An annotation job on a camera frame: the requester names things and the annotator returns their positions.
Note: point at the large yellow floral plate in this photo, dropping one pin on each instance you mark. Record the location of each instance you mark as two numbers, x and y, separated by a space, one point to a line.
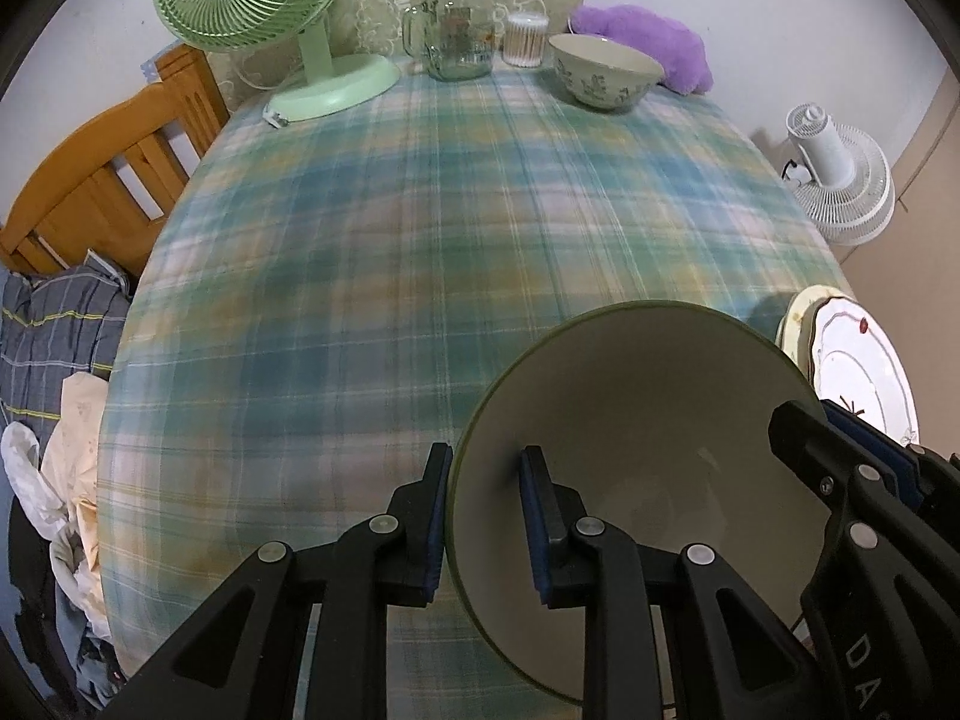
793 326

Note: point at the green floral ceramic bowl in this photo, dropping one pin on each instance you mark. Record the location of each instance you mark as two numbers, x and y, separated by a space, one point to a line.
600 86
660 405

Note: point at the blue checked blanket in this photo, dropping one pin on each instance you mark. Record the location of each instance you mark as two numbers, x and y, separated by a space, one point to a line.
52 322

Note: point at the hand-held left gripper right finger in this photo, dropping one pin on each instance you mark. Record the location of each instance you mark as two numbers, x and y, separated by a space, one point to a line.
534 532

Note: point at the cream cloth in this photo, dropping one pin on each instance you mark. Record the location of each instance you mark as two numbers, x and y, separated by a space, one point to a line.
75 427

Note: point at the white standing fan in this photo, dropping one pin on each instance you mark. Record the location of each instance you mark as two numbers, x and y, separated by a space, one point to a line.
847 195

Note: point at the beige door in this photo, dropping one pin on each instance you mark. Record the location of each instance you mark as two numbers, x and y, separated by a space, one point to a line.
922 255

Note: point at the red floral white plate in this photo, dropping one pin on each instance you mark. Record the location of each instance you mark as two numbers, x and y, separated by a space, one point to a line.
855 367

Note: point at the blue cloth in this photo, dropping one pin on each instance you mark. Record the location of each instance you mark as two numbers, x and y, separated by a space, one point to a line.
90 660

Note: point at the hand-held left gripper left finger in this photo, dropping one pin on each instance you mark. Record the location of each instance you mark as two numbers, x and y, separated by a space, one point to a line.
435 540

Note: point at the purple plush toy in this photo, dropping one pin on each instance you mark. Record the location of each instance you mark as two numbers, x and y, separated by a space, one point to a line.
660 37

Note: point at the glass jar with lid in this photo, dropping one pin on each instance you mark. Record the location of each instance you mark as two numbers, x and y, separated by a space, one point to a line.
457 37

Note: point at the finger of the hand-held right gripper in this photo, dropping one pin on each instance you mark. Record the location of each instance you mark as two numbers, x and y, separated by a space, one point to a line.
892 465
802 442

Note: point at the plaid tablecloth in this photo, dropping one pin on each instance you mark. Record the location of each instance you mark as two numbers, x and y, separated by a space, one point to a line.
375 277

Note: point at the cotton swab container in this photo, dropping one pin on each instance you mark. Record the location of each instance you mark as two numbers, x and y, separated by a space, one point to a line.
525 41

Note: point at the wooden chair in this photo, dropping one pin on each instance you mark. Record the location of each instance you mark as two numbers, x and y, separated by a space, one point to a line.
90 165

